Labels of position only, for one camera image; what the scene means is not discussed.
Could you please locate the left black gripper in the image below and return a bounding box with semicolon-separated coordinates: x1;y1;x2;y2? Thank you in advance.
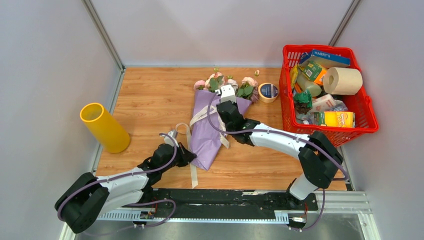
160;142;198;174

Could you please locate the purple pink wrapping paper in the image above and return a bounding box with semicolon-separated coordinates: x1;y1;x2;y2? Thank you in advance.
189;89;253;172

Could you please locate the cream ribbon with gold text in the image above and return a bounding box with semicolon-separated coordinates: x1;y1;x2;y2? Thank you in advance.
175;106;230;188

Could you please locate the pink flower bunch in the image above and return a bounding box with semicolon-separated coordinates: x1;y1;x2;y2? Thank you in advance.
193;67;260;103

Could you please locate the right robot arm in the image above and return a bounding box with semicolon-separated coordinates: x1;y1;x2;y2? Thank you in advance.
216;101;344;210

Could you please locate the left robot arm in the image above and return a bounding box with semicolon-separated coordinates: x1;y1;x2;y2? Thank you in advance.
54;142;197;234

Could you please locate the yellow cylindrical vase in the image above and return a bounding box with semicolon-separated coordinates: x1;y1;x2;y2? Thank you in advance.
79;102;131;154

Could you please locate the masking tape roll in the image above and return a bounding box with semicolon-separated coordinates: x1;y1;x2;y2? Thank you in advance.
258;82;280;103

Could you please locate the green crumpled wrapper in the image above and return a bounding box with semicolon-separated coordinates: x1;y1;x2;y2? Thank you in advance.
293;90;313;114

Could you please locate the pale green bottle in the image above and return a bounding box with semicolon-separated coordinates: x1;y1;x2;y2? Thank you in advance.
296;73;322;97

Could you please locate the green orange box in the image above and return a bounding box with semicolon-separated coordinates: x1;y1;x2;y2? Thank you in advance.
302;61;328;86

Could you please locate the white plastic package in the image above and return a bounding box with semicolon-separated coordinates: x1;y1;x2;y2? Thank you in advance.
309;94;336;113

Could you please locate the yellow sponge pack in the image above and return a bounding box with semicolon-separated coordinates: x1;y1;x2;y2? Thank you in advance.
313;111;355;128

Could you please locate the blue Harry's box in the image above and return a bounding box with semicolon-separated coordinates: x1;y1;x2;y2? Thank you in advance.
298;49;351;69

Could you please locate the beige paper towel roll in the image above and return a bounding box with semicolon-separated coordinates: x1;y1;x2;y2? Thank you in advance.
322;67;363;95

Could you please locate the red plastic basket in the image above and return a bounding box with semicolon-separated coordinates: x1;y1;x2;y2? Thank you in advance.
279;44;379;147

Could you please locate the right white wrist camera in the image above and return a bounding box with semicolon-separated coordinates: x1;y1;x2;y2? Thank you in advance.
215;84;237;104

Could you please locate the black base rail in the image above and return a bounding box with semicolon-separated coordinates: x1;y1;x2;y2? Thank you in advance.
138;187;319;223

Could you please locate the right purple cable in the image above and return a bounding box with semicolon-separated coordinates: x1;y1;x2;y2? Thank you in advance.
205;92;349;231

